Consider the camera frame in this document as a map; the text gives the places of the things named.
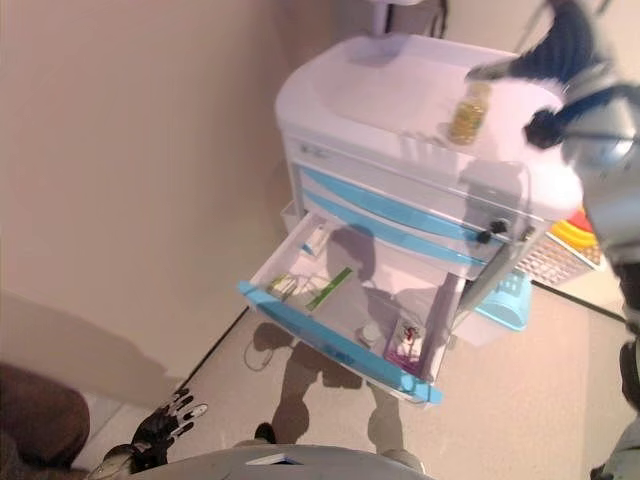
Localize black cart keys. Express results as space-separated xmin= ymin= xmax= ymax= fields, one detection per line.
xmin=474 ymin=218 xmax=509 ymax=246

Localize light blue waste bin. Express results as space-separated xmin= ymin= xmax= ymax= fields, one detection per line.
xmin=474 ymin=272 xmax=534 ymax=331

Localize white mesh side basket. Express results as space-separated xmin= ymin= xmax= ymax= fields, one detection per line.
xmin=519 ymin=229 xmax=606 ymax=286

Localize white raised shelf with post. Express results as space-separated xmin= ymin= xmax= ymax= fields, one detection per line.
xmin=367 ymin=0 xmax=426 ymax=39

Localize long green white medicine box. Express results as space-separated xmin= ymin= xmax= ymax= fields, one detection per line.
xmin=307 ymin=267 xmax=354 ymax=311

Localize purple white medicine box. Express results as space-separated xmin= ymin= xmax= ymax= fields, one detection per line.
xmin=383 ymin=317 xmax=426 ymax=371

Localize person in brown trousers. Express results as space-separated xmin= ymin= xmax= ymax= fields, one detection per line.
xmin=0 ymin=362 xmax=91 ymax=480

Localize grey robot torso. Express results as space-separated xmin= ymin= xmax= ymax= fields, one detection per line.
xmin=134 ymin=444 xmax=426 ymax=480

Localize yellow sharps container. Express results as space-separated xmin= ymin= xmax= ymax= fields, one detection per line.
xmin=549 ymin=207 xmax=601 ymax=251

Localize blue front drawer with medicines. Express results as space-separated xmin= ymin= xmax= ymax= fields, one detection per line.
xmin=236 ymin=212 xmax=466 ymax=409

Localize white medical cart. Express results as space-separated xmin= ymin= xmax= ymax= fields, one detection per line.
xmin=274 ymin=34 xmax=586 ymax=411

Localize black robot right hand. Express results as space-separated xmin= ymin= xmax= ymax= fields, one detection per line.
xmin=467 ymin=0 xmax=609 ymax=89

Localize blue front cart drawer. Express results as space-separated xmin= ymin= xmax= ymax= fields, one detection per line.
xmin=294 ymin=164 xmax=511 ymax=244
xmin=302 ymin=188 xmax=494 ymax=266

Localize blue white medicine box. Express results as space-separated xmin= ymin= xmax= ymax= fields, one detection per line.
xmin=299 ymin=224 xmax=329 ymax=256

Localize white side bin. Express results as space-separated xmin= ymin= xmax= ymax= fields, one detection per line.
xmin=279 ymin=199 xmax=304 ymax=234

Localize clear bottle of yellow capsules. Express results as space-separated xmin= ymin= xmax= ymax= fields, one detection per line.
xmin=447 ymin=82 xmax=494 ymax=144

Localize small green white medicine box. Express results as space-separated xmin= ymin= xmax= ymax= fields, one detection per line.
xmin=269 ymin=273 xmax=296 ymax=296

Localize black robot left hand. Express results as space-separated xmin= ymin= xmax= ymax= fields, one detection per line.
xmin=132 ymin=389 xmax=209 ymax=464

